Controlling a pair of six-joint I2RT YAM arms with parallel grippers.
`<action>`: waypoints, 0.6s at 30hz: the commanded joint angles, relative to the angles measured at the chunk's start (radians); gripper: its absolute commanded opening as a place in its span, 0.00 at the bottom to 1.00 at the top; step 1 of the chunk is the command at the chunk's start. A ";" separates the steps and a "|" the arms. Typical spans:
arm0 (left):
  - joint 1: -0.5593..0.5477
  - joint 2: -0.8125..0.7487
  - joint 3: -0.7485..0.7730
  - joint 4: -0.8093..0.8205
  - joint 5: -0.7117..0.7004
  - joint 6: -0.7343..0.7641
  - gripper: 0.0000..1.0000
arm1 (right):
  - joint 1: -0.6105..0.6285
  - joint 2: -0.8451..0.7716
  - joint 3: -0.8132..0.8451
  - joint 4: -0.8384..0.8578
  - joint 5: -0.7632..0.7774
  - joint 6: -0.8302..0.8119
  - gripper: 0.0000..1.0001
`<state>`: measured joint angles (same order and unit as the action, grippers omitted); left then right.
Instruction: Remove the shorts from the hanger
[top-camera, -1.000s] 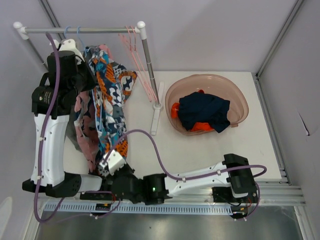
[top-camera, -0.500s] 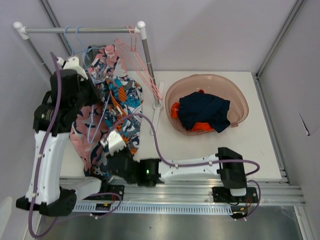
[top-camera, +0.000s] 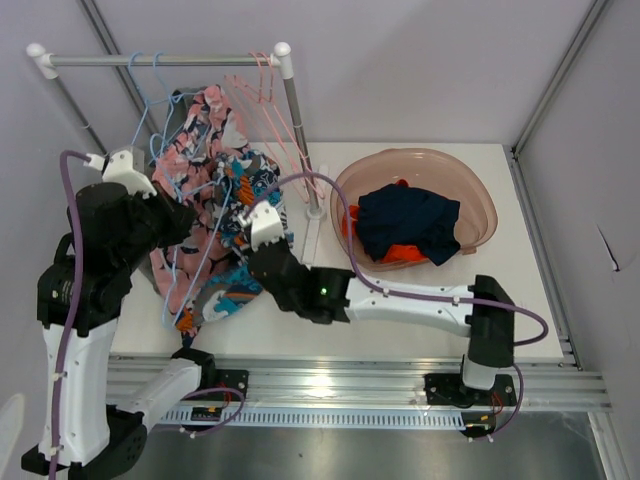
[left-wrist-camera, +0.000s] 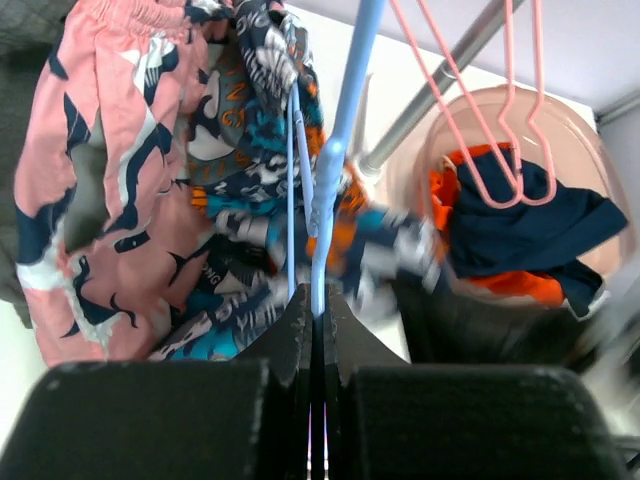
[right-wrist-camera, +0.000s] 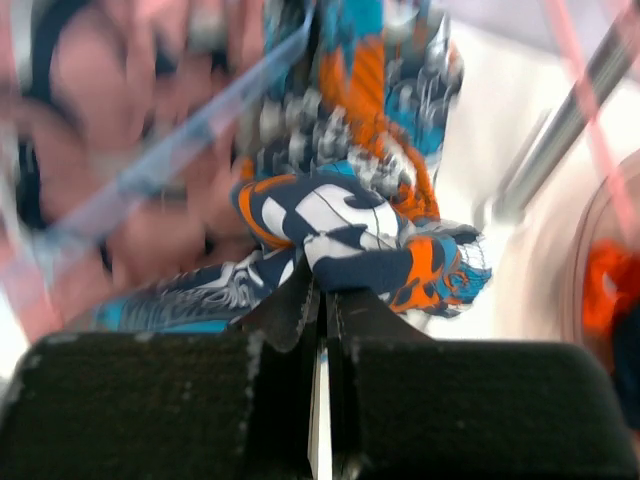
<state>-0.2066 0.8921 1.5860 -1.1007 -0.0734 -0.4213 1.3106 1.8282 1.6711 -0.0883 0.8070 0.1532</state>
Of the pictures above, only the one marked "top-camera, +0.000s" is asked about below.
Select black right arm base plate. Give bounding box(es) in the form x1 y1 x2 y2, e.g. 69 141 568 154
423 373 517 409

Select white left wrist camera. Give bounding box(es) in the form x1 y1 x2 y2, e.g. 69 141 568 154
87 145 157 199

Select navy blue shorts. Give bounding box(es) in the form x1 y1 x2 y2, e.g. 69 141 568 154
353 183 461 266

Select pink whale print shorts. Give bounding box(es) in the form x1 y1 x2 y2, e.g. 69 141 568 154
150 85 249 313

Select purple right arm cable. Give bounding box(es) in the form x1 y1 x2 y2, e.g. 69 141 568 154
239 172 549 444

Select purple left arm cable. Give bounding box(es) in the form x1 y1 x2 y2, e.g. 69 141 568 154
47 149 246 480

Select aluminium mounting rail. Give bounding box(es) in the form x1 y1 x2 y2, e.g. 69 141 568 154
107 355 612 412

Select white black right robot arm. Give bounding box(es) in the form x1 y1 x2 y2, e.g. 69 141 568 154
248 239 515 404

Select grey shorts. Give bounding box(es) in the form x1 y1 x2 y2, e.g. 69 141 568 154
139 87 202 295

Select light blue hanger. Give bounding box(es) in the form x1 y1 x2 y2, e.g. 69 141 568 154
126 51 174 155
150 84 247 344

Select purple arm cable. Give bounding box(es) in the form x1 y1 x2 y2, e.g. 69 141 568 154
47 149 246 480
239 172 549 444

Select orange blue patterned shorts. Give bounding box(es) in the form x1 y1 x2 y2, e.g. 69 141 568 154
169 150 280 348

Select white and metal clothes rack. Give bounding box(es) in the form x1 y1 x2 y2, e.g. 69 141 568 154
26 42 326 266

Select white slotted cable duct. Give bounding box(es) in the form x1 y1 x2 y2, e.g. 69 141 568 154
159 405 466 431

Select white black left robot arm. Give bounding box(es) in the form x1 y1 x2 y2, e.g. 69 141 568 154
21 182 217 479

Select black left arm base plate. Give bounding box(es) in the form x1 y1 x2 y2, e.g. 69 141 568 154
199 369 249 403

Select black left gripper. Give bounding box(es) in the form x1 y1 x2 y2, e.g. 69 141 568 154
117 178 198 271

